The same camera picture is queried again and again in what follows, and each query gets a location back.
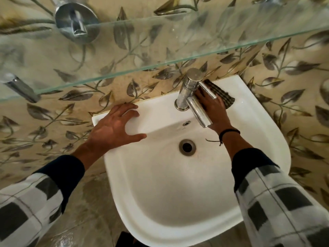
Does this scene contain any person's right forearm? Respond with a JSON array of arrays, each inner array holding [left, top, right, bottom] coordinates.
[[218, 129, 329, 247]]

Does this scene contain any dark checked cleaning cloth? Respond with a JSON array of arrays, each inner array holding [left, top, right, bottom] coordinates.
[[204, 79, 236, 110]]

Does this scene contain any round chrome shelf bracket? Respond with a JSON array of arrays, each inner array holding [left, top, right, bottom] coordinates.
[[54, 2, 101, 45]]

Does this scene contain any metal sink drain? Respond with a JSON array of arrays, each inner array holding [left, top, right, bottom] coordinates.
[[179, 139, 197, 157]]

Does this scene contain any person's left hand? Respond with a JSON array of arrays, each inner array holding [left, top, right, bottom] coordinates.
[[87, 103, 147, 153]]

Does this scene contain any clear glass shelf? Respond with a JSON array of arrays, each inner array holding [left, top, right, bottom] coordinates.
[[0, 0, 329, 103]]

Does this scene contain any person's right hand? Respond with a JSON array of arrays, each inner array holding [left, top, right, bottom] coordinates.
[[194, 87, 233, 134]]

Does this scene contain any person's left forearm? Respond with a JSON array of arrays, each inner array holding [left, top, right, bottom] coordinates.
[[0, 141, 103, 247]]

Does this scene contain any white ceramic wash basin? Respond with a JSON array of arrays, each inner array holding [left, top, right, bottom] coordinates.
[[92, 74, 291, 247]]

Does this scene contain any black wrist band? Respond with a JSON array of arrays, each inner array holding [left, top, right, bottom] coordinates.
[[205, 128, 241, 146]]

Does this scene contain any chrome sink faucet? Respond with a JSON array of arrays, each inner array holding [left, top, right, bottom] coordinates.
[[174, 68, 219, 128]]

